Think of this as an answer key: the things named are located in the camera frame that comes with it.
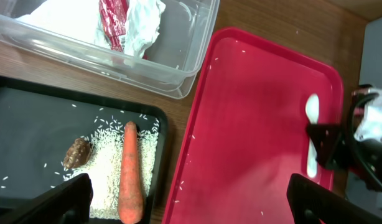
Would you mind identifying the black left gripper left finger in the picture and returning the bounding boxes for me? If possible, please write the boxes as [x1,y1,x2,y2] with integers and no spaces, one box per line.
[0,174,93,224]

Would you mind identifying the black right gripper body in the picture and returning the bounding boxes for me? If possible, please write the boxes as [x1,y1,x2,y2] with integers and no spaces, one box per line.
[345,84,382,192]

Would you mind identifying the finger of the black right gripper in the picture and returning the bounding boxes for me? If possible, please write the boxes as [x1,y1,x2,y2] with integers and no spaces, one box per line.
[305,124,347,170]

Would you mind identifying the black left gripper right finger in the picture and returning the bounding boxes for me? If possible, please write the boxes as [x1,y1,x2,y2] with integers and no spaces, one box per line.
[287,174,382,224]

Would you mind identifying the white plastic spoon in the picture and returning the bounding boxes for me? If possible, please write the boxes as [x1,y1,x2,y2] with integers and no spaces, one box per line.
[305,93,319,179]

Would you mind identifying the brown food scrap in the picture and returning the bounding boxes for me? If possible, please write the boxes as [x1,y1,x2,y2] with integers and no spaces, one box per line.
[63,138,91,169]

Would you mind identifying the orange carrot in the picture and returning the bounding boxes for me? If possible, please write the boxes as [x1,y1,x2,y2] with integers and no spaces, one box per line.
[118,121,144,223]

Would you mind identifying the white napkin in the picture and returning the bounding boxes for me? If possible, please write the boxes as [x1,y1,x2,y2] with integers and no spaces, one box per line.
[17,0,166,58]

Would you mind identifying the red snack wrapper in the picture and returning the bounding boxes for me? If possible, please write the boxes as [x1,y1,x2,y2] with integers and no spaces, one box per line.
[99,0,128,52]

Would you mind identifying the grey dishwasher rack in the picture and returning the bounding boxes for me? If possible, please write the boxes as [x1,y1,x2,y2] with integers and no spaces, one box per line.
[346,17,382,215]

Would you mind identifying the pile of white rice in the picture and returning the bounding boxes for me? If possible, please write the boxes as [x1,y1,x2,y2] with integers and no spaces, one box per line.
[63,114,160,220]

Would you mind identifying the red serving tray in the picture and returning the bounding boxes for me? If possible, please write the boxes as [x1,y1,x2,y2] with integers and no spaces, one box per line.
[163,28,343,223]

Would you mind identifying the black tray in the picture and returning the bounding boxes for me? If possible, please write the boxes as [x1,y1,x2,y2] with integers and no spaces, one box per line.
[0,76,168,223]

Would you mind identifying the clear plastic bin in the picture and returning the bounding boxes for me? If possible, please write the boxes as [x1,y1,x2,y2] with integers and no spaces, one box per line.
[0,0,220,99]

